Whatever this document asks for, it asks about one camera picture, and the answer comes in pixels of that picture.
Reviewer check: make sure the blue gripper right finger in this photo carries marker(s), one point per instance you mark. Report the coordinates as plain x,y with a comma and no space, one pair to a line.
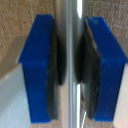
108,66

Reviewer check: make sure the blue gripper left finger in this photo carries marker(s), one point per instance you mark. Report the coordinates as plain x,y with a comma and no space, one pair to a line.
35,66

